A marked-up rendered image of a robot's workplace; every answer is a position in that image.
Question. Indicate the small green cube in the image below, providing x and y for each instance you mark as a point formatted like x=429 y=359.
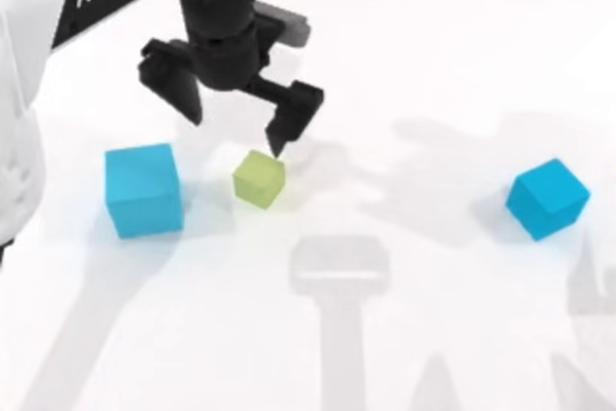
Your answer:
x=257 y=180

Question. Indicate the large blue cube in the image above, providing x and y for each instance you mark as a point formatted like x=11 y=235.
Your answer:
x=144 y=192

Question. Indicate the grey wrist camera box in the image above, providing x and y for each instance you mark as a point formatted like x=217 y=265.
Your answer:
x=286 y=23

